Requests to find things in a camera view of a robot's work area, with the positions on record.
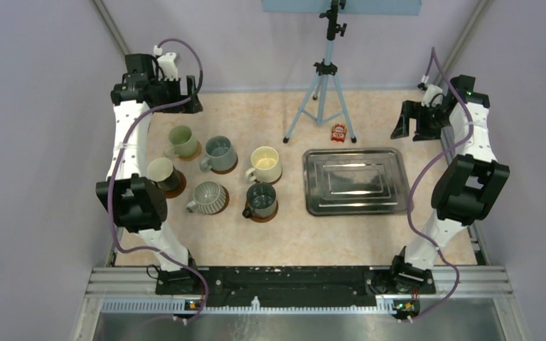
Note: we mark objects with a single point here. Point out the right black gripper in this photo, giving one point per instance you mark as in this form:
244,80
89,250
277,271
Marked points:
414,110

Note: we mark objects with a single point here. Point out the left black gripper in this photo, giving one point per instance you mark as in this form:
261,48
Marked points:
193,105

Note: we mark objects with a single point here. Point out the light green mug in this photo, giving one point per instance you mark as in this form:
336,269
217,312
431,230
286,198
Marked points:
179,137

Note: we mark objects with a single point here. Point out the white faceted mug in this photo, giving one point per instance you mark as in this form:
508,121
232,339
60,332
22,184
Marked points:
164,174

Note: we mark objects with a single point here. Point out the blue-grey mug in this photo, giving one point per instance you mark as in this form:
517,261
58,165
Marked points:
220,154

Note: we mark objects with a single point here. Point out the steel tray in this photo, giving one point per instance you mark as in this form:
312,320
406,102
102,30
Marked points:
355,181

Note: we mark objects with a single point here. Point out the grey ribbed mug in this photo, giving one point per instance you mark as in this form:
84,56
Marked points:
204,194

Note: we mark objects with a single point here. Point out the cream mug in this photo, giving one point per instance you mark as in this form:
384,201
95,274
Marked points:
265,165

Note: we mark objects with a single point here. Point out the dark teal mug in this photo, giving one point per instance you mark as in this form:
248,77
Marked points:
261,199

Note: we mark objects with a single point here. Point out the brown wooden coaster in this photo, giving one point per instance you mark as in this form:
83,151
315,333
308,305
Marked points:
266,219
179,189
229,170
220,203
273,182

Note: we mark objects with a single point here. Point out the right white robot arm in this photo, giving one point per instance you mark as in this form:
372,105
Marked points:
470,185

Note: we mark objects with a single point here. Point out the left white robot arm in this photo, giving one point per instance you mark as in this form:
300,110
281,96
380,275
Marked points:
136,206

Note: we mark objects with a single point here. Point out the light wooden coaster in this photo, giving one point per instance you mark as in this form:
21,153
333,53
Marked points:
189,153

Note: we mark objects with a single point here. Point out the red owl figurine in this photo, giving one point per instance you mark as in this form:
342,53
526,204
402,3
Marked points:
338,133

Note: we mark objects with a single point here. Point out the blue board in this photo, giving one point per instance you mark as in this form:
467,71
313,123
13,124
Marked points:
364,7

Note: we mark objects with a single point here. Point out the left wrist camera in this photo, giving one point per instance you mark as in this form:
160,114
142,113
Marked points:
168,63

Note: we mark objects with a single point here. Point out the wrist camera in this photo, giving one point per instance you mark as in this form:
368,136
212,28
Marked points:
432,94
168,63

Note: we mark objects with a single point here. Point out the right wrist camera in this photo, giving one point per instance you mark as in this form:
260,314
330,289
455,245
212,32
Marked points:
432,94

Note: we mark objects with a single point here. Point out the blue camera tripod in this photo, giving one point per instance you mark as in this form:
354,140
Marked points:
326,70

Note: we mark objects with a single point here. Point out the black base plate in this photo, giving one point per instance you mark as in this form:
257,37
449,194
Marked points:
292,286

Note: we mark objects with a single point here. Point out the aluminium frame rail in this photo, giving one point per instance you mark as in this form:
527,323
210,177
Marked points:
133,289

